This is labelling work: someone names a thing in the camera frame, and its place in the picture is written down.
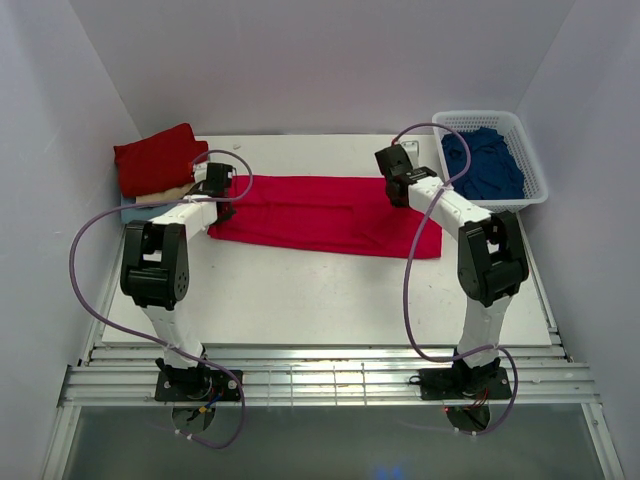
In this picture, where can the white plastic basket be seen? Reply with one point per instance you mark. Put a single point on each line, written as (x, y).
(510, 127)

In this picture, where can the folded dark red shirt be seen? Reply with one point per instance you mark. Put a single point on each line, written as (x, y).
(158, 163)

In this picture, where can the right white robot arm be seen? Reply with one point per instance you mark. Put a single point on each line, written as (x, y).
(491, 267)

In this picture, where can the folded light blue shirt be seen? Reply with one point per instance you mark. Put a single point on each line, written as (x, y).
(143, 214)

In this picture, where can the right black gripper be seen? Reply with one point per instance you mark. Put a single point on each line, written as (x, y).
(396, 193)

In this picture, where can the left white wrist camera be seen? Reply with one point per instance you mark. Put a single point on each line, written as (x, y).
(199, 171)

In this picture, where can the aluminium rail frame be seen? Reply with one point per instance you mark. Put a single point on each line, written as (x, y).
(310, 328)

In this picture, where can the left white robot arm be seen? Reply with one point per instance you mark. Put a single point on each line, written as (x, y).
(155, 275)

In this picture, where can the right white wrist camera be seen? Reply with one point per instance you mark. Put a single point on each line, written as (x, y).
(411, 148)

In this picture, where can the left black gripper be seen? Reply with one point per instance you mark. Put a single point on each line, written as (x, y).
(225, 213)

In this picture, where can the pink t shirt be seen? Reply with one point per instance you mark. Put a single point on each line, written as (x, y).
(344, 215)

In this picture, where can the dark blue t shirt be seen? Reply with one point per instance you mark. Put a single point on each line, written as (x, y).
(493, 173)

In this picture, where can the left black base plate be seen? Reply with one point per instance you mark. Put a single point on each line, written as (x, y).
(197, 385)

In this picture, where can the folded beige shirt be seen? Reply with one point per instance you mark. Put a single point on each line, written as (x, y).
(171, 194)

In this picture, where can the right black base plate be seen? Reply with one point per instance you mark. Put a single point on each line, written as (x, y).
(445, 384)

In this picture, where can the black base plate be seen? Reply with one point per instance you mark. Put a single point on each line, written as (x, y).
(197, 385)
(445, 384)

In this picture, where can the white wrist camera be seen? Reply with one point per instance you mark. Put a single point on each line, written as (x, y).
(411, 148)
(199, 171)

